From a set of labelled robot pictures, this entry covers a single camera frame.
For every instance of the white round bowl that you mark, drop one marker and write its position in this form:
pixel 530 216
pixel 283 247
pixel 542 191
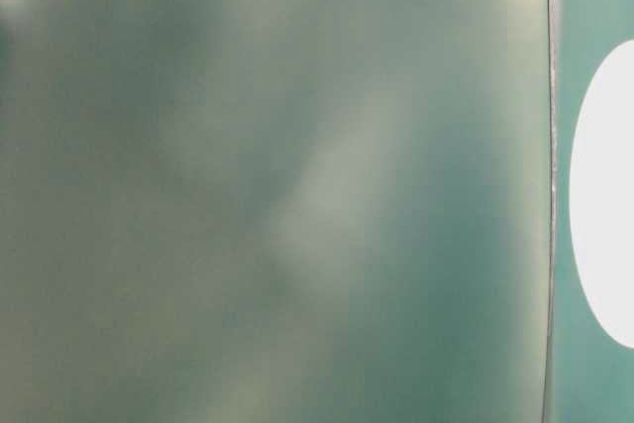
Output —
pixel 601 195

